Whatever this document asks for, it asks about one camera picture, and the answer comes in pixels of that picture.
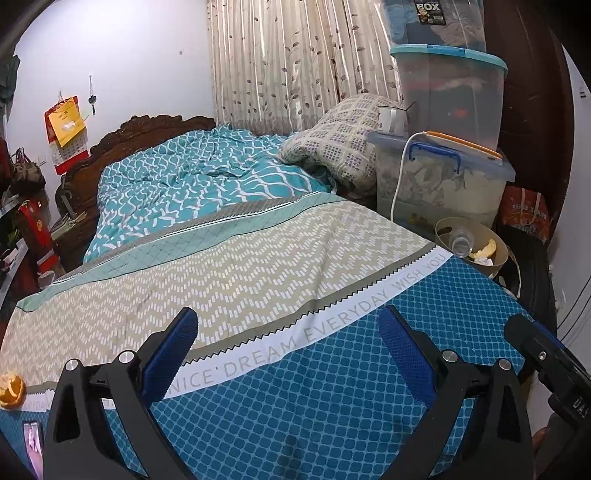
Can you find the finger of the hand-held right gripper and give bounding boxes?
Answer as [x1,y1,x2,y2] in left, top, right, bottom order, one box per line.
[505,314,566,374]

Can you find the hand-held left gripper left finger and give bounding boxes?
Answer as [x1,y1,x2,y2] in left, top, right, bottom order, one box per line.
[44,307,199,480]

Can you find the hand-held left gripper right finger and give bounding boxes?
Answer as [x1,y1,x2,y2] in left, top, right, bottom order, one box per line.
[376,305,534,480]

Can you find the beige trash basket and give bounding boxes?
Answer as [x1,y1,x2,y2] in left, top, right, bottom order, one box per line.
[434,216,509,280]

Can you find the clear plastic bottle green label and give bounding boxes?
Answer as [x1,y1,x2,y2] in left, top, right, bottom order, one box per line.
[450,223,476,258]

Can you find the person's right hand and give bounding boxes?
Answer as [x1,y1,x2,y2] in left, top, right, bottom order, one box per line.
[531,427,555,462]

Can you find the black suitcase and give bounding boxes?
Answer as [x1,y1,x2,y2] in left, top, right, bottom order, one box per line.
[496,224,557,324]

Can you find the red printed bag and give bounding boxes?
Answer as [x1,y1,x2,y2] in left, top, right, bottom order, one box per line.
[499,185,552,243]

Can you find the teal beige patterned bedspread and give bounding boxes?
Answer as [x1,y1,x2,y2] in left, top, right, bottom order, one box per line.
[0,191,529,480]

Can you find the smartphone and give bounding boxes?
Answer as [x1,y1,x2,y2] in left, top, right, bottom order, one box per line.
[22,420,45,480]

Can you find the red gift box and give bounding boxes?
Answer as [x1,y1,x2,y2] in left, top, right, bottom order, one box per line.
[17,198,55,278]

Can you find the teal white patterned duvet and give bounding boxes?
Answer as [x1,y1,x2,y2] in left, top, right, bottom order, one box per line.
[83,124,340,264]

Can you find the metal shelf rack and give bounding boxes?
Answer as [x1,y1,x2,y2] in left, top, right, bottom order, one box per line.
[0,203,31,301]

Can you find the grey patterned pillow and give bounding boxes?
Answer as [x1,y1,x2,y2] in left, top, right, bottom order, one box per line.
[279,95,409,192]

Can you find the carved wooden headboard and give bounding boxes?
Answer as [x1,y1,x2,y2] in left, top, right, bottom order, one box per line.
[55,115,217,273]

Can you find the brown handbag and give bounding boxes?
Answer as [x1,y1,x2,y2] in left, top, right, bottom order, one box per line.
[9,148,47,197]

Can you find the dark wooden wardrobe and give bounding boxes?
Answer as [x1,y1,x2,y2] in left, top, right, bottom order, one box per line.
[480,0,575,222]

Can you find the clear storage box teal lid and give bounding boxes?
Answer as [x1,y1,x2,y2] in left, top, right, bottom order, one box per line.
[390,44,509,148]

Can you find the leaf print curtain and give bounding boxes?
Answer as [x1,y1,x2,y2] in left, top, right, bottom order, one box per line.
[205,0,402,134]

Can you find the clear storage box dark label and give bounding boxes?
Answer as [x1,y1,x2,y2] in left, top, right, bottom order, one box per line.
[381,0,488,54]

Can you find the white cable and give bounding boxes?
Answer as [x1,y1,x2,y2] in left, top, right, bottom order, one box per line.
[390,131,430,222]

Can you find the red yellow wall calendar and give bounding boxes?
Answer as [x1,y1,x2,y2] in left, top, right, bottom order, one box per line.
[44,95,89,176]

